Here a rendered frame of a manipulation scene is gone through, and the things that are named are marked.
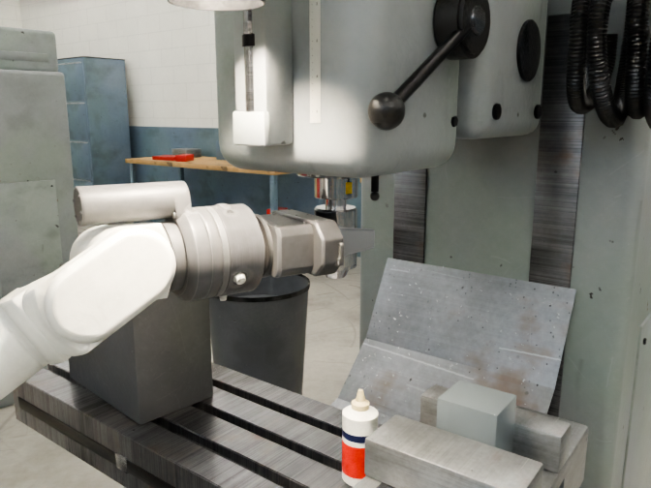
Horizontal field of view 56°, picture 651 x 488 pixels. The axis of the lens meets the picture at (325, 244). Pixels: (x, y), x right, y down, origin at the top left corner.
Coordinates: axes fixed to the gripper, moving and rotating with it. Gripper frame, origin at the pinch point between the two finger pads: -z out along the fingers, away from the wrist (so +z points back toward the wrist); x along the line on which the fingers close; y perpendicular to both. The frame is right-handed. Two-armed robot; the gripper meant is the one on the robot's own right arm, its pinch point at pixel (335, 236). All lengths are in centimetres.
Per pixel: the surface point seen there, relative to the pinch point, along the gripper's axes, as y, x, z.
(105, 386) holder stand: 25.3, 30.8, 18.6
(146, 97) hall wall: -33, 711, -200
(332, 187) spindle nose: -5.7, -1.8, 1.6
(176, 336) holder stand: 16.8, 22.9, 10.5
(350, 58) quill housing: -17.7, -10.5, 5.9
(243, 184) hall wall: 62, 553, -254
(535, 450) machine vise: 18.8, -20.3, -10.0
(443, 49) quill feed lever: -18.7, -12.7, -2.6
